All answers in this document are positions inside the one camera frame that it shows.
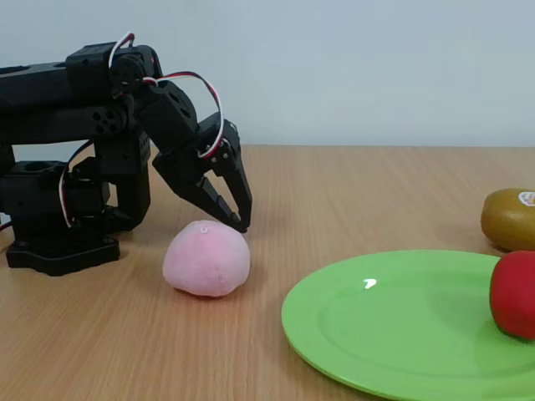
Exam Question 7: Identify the red white gripper servo cable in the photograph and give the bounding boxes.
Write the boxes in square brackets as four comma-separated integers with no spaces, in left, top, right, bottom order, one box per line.
[141,71,226,160]

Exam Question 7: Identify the red white wrist servo cable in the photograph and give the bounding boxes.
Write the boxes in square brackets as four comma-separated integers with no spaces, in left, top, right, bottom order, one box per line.
[108,32,135,70]

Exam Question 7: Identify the red white base servo cable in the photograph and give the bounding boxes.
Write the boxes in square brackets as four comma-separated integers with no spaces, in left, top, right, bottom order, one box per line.
[59,140,95,229]

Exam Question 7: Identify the red plush strawberry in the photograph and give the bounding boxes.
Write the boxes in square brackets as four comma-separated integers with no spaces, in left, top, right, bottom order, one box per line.
[489,250,535,339]

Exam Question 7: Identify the green plastic plate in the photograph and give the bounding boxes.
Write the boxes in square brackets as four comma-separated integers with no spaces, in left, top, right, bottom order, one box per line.
[280,249,535,401]

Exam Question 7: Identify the pink plush peach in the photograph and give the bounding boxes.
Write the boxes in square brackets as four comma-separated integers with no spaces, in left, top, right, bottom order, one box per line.
[161,220,251,298]

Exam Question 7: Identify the brown kiwi with sticker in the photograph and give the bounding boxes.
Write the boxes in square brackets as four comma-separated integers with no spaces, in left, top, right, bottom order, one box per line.
[480,188,535,253]

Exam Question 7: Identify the black robot arm with base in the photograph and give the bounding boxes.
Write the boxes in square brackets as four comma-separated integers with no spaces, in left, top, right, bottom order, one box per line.
[0,41,163,277]

